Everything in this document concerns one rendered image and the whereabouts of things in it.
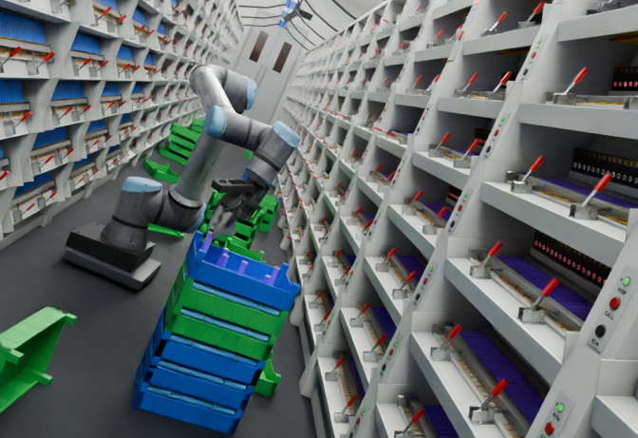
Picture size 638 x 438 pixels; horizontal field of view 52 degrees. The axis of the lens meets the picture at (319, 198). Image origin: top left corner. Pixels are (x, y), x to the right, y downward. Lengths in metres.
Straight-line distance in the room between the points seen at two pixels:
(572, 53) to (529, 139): 0.22
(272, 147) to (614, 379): 1.15
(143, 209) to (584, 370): 2.03
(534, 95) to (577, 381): 0.78
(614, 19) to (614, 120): 0.26
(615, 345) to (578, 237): 0.24
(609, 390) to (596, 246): 0.24
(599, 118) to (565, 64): 0.39
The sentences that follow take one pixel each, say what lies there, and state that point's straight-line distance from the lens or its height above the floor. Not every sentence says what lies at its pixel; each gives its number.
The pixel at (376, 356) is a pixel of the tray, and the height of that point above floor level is 0.38.
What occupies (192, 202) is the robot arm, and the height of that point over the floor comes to 0.40.
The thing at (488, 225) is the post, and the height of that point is 0.86.
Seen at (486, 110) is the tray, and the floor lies 1.12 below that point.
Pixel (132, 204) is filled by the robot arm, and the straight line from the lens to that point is 2.70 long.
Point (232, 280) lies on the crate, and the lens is 1.80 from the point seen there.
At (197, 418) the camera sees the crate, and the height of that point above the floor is 0.02.
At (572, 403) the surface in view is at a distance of 1.01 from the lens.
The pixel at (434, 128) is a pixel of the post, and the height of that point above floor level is 1.05.
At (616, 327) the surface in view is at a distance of 0.98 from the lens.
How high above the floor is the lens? 0.94
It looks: 7 degrees down
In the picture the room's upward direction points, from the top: 24 degrees clockwise
